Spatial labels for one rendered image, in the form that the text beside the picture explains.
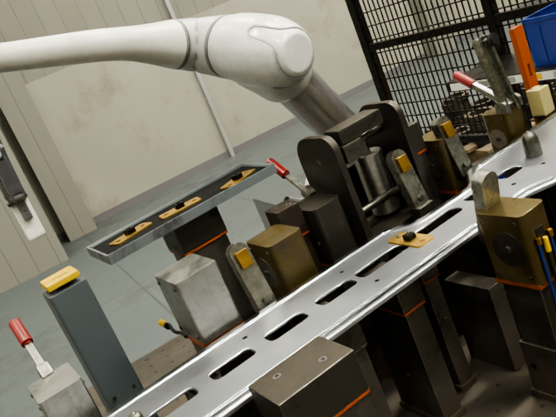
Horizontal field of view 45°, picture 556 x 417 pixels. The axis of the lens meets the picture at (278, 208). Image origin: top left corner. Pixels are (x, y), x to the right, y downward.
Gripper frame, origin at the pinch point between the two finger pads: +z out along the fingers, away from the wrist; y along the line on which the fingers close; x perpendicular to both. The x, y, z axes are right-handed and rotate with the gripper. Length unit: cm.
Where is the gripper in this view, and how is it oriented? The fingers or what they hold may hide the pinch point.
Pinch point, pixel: (27, 219)
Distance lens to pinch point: 122.9
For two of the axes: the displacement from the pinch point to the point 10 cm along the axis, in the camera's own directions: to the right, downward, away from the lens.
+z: 3.7, 8.9, 2.8
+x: 7.8, -4.6, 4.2
